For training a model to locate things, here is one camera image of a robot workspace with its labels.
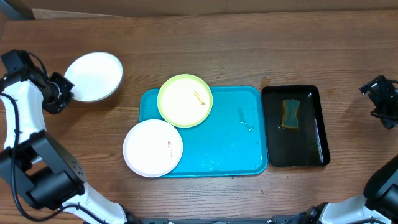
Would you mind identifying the white round plate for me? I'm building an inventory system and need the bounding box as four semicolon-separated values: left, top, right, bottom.
65;52;123;103

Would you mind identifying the green yellow sponge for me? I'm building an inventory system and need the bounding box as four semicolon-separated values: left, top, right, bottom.
280;99;300;129

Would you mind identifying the yellow-green rimmed plate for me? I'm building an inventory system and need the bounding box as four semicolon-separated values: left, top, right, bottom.
157;74;213;128

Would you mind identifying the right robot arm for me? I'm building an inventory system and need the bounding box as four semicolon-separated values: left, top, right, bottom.
284;75;397;224

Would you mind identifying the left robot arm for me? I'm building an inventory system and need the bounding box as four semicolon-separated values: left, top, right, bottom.
1;49;141;223

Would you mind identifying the black rectangular water tray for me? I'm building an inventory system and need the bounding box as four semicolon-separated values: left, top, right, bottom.
261;85;331;167

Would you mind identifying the blue plastic tray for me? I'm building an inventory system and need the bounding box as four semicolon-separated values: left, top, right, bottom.
139;85;269;179

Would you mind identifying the white plate with red stain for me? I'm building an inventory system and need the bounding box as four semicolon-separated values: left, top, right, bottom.
123;119;183;178

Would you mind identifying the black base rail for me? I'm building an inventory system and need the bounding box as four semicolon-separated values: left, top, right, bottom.
141;213;305;224

